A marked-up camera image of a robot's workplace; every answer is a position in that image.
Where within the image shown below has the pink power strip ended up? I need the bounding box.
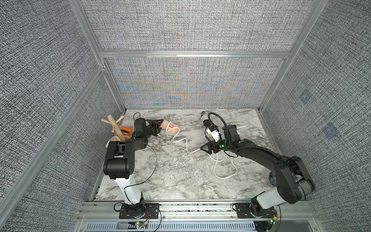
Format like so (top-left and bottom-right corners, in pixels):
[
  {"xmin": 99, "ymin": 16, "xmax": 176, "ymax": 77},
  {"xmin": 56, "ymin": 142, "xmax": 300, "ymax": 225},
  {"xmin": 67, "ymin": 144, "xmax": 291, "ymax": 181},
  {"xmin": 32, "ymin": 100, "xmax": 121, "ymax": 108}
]
[{"xmin": 160, "ymin": 119, "xmax": 179, "ymax": 133}]

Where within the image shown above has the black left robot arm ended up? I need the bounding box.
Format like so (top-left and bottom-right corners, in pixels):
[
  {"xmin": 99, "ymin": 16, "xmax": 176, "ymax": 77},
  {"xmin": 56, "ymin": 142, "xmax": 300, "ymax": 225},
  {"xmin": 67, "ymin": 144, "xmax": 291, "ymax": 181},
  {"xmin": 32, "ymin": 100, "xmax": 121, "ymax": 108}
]
[{"xmin": 103, "ymin": 118, "xmax": 164, "ymax": 205}]

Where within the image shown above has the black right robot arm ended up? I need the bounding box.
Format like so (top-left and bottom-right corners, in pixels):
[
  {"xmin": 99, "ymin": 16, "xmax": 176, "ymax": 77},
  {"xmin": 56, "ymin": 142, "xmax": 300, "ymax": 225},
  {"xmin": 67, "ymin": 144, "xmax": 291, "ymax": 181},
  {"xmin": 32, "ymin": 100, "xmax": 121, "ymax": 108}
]
[{"xmin": 201, "ymin": 125, "xmax": 316, "ymax": 218}]

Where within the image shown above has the black and white power strip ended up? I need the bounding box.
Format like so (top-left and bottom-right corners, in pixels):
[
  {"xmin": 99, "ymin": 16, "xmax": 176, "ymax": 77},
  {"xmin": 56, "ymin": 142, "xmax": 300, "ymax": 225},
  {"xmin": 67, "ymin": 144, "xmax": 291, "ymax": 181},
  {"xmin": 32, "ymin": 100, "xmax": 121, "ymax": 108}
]
[{"xmin": 201, "ymin": 111, "xmax": 212, "ymax": 127}]

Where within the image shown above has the orange box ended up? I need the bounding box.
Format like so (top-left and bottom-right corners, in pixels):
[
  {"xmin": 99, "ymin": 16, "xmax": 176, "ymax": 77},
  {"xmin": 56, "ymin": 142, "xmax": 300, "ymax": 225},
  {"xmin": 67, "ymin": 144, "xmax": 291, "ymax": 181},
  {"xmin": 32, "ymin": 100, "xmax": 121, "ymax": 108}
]
[{"xmin": 119, "ymin": 126, "xmax": 132, "ymax": 136}]

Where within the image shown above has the wooden mug tree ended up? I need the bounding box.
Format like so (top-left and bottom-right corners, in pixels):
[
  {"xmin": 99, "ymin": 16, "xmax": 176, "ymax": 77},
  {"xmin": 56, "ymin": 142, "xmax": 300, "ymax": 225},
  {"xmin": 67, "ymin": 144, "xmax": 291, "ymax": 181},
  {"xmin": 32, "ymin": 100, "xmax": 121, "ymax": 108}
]
[{"xmin": 101, "ymin": 115, "xmax": 128, "ymax": 141}]

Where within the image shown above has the dark blue bowl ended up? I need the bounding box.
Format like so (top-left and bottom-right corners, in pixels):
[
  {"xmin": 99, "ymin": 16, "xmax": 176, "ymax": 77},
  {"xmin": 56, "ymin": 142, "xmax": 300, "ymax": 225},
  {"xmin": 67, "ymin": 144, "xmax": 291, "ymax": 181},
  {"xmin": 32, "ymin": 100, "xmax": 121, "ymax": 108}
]
[{"xmin": 269, "ymin": 172, "xmax": 277, "ymax": 187}]

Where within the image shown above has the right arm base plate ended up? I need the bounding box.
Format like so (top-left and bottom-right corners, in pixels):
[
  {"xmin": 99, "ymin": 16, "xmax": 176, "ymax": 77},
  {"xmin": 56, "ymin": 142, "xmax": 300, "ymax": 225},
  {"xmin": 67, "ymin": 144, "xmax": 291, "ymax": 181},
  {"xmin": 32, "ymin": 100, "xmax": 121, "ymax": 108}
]
[{"xmin": 232, "ymin": 203, "xmax": 277, "ymax": 219}]

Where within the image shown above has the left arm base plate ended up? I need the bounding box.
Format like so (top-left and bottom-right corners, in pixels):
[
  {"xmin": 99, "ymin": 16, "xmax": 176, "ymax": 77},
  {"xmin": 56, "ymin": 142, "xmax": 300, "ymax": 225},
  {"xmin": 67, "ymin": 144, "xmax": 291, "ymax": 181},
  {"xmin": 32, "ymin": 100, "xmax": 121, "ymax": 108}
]
[{"xmin": 119, "ymin": 203, "xmax": 159, "ymax": 220}]

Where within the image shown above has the aluminium front rail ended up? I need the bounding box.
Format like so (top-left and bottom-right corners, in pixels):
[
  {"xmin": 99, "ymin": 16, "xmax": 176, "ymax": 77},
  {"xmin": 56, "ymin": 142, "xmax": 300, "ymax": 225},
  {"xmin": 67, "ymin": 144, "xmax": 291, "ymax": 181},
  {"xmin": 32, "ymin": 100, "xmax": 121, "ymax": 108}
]
[{"xmin": 77, "ymin": 199, "xmax": 320, "ymax": 221}]

